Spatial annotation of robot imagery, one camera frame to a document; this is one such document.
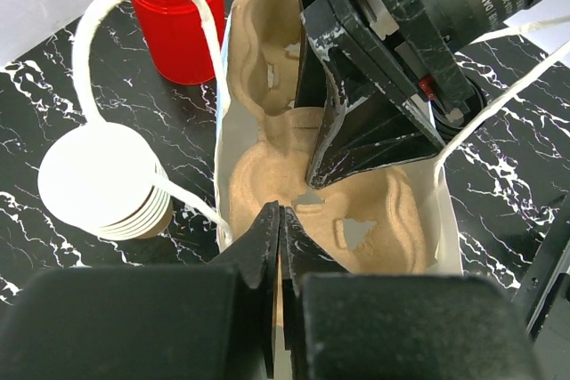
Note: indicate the red straw holder cup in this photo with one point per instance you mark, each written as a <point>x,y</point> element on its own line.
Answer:
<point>172,30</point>

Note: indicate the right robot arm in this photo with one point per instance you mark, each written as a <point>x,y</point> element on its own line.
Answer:
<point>451,25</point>

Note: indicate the light blue paper bag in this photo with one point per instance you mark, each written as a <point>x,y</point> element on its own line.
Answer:
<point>336,246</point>

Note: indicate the black marble pattern mat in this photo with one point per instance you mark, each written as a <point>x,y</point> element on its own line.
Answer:
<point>507,181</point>

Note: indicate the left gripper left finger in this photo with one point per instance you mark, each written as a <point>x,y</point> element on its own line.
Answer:
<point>252,260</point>

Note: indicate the stack of paper cups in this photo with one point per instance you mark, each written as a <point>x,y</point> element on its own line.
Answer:
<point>97,177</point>

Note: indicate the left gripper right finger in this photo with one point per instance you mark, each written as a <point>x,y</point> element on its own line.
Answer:
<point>300,255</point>

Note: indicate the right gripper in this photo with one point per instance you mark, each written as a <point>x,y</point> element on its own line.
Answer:
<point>385,103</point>

